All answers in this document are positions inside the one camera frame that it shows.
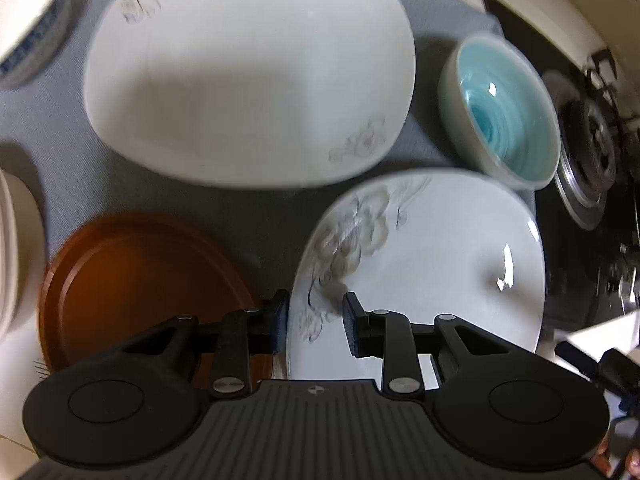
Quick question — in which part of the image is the black gas stove top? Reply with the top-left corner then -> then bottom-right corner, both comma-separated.
483,0 -> 639,332

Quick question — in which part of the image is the beige plastic bowl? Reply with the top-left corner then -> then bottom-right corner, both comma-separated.
1,170 -> 46,342

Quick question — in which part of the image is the small white floral plate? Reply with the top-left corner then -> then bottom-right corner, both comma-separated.
285,169 -> 546,380

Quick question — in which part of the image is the large white floral plate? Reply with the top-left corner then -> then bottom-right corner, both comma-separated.
82,0 -> 416,188

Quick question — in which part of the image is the gas burner with steel ring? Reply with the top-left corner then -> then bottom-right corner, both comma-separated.
536,49 -> 617,231

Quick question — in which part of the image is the blue patterned white bowl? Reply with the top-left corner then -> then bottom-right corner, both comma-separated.
1,0 -> 72,89

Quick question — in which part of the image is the grey patterned table mat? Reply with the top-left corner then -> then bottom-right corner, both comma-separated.
0,0 -> 537,291

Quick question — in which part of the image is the turquoise glazed ceramic bowl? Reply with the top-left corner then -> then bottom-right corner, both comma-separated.
437,32 -> 561,191

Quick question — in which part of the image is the person's right hand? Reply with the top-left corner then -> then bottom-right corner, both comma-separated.
590,436 -> 639,479

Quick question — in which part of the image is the brown round plate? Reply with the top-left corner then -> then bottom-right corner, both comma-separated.
38,212 -> 257,373

